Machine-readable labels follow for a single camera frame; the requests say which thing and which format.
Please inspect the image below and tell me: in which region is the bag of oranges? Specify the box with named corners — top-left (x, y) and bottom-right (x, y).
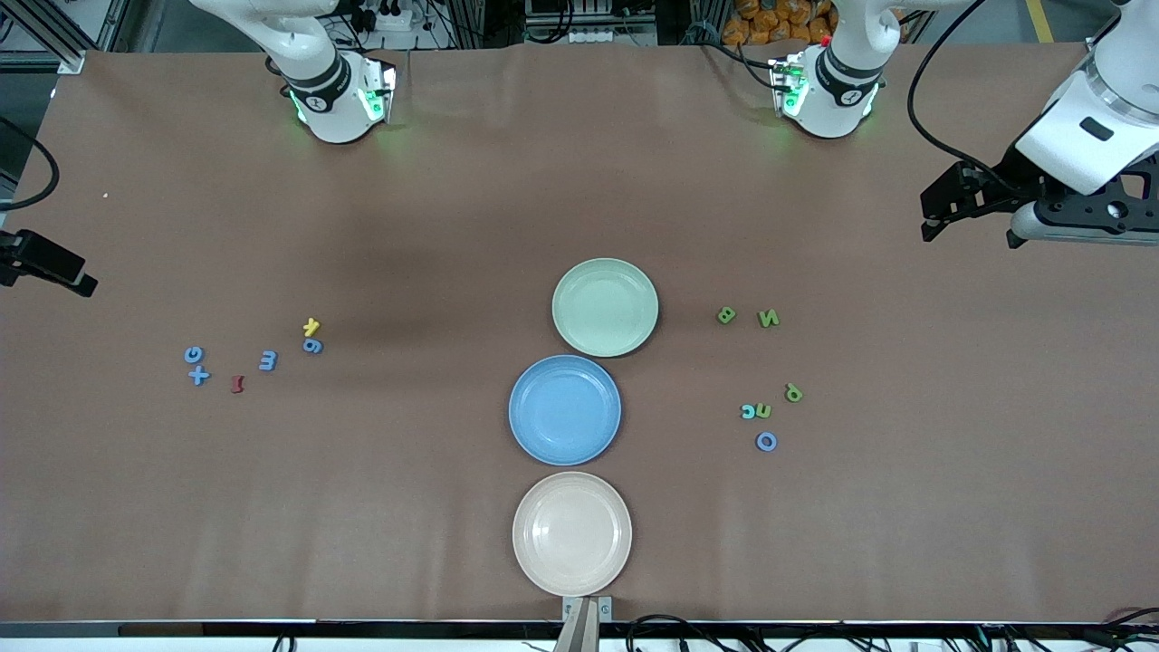
top-left (722, 0), bottom-right (838, 46)

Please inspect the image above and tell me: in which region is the green plate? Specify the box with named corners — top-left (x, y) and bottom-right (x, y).
top-left (551, 257), bottom-right (660, 359)

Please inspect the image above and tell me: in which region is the brown table cover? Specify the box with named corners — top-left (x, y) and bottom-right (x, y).
top-left (0, 41), bottom-right (1159, 626)

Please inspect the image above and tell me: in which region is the white electronics box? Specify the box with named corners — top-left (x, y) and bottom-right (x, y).
top-left (523, 0), bottom-right (659, 46)

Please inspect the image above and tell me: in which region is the white power strip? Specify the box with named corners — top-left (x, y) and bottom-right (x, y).
top-left (349, 0), bottom-right (416, 34)

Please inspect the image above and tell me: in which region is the blue plate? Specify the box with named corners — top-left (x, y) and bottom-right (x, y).
top-left (508, 354), bottom-right (623, 467)

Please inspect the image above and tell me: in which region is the beige plate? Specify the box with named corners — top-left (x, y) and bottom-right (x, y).
top-left (512, 471), bottom-right (633, 598)

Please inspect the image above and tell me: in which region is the aluminium frame profile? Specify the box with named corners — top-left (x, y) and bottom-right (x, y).
top-left (0, 0), bottom-right (123, 75)

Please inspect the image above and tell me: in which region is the table edge rail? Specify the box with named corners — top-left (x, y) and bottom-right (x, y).
top-left (0, 619), bottom-right (1159, 642)

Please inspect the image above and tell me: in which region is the black floor cable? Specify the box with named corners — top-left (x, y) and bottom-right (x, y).
top-left (625, 613), bottom-right (752, 652)

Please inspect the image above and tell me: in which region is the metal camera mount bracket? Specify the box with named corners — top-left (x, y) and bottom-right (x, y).
top-left (554, 595), bottom-right (614, 652)

